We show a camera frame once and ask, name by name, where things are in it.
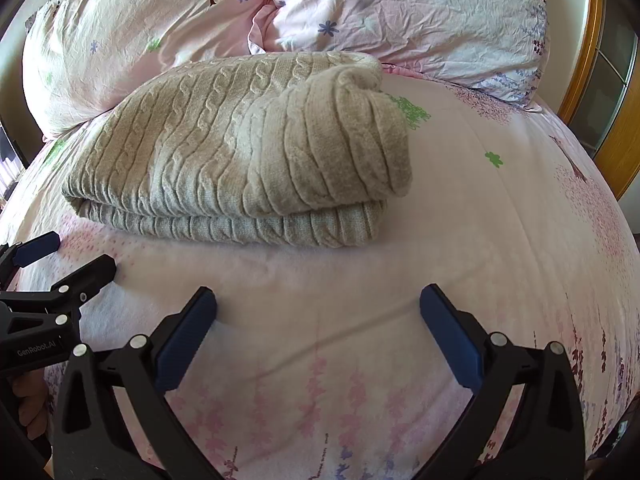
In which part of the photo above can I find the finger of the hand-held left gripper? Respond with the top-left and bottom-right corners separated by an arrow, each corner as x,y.
0,254 -> 118,332
0,231 -> 60,288

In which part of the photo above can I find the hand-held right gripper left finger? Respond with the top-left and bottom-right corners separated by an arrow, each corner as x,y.
52,286 -> 224,480

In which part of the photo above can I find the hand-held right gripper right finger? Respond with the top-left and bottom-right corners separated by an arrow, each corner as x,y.
415,283 -> 587,480

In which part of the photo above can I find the beige cable-knit sweater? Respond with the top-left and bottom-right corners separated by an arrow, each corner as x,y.
61,51 -> 414,250

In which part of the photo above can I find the person's left hand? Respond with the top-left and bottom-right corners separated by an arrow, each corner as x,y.
11,371 -> 55,476

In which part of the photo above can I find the pink floral bed sheet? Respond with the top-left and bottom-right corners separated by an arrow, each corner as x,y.
0,62 -> 640,480

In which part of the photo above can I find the pink floral pillow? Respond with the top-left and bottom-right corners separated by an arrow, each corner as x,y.
22,0 -> 281,142
248,0 -> 550,111

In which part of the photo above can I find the wooden glass-door cabinet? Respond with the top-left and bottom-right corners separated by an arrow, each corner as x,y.
556,0 -> 640,201

